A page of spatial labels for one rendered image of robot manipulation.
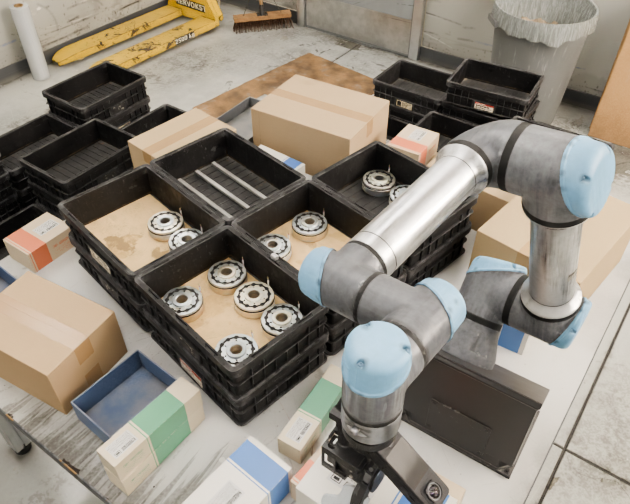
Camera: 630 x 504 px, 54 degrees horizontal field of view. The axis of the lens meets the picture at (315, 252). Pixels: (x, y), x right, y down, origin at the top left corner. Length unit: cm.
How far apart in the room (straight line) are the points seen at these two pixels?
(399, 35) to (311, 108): 256
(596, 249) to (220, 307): 100
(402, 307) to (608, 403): 194
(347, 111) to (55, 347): 124
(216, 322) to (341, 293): 80
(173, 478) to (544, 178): 100
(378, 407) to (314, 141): 152
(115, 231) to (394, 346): 131
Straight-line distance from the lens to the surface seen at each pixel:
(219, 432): 152
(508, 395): 129
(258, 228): 174
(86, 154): 289
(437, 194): 93
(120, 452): 140
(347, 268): 80
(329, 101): 226
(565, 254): 115
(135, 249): 180
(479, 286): 136
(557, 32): 365
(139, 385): 164
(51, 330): 161
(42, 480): 242
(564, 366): 174
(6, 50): 480
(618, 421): 260
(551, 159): 100
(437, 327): 75
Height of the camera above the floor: 200
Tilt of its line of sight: 43 degrees down
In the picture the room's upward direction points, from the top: straight up
